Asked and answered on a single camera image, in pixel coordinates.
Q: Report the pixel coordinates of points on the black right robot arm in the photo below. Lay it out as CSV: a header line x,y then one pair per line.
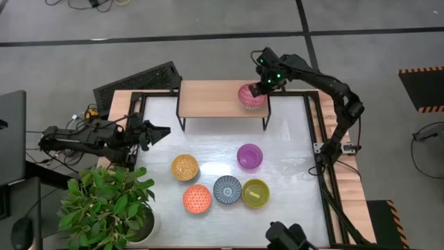
x,y
341,91

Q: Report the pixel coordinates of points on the ceramic bowl with pink inside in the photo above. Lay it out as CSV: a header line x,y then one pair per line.
x,y
247,100

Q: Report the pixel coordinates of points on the wooden shelf with black legs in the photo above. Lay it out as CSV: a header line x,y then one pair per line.
x,y
215,99

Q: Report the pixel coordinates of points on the black metal table frame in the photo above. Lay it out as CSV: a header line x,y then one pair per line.
x,y
314,114

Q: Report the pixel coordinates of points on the white plant pot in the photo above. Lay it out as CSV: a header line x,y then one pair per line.
x,y
152,227

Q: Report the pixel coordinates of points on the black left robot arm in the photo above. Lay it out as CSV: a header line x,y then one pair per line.
x,y
86,137

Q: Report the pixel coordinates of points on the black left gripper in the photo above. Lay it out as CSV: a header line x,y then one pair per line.
x,y
144,128

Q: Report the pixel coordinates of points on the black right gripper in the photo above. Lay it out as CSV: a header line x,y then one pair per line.
x,y
272,71

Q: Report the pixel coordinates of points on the black hazard-striped floor mat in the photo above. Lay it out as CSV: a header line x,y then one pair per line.
x,y
421,88
385,222

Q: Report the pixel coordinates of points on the dark grey monitor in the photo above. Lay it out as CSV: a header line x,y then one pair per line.
x,y
13,139

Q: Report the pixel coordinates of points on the purple plastic bowl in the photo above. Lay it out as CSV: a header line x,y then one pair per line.
x,y
249,156

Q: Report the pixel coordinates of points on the ceramic bowl with blue inside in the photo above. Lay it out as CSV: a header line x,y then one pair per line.
x,y
227,189

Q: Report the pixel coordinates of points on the yellow connector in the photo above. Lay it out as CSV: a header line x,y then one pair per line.
x,y
92,114

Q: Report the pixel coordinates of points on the olive green bowl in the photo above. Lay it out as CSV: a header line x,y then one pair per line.
x,y
255,193

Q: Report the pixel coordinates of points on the ceramic bowl with yellow inside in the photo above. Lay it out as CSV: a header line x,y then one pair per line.
x,y
185,167

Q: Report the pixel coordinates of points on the black device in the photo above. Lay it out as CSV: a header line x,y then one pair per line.
x,y
281,236

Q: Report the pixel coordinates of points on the black computer mouse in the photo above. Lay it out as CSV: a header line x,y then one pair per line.
x,y
21,234

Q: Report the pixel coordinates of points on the ceramic bowl with orange inside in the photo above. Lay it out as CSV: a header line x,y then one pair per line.
x,y
197,198

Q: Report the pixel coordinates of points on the black side desk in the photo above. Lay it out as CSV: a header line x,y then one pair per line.
x,y
21,201

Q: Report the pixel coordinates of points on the green leafy plant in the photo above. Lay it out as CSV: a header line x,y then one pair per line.
x,y
104,205

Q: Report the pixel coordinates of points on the black perforated panel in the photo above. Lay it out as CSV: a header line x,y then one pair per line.
x,y
138,85

